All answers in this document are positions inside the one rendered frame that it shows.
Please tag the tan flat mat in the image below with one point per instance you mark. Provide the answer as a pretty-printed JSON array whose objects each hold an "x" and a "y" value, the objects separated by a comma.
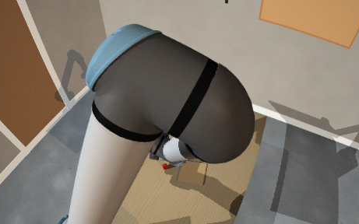
[{"x": 192, "y": 172}]

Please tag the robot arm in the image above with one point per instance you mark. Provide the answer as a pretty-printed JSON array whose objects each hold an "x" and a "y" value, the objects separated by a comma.
[{"x": 146, "y": 84}]

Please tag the red die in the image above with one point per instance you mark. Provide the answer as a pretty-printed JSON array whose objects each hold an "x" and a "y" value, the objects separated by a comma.
[{"x": 165, "y": 166}]

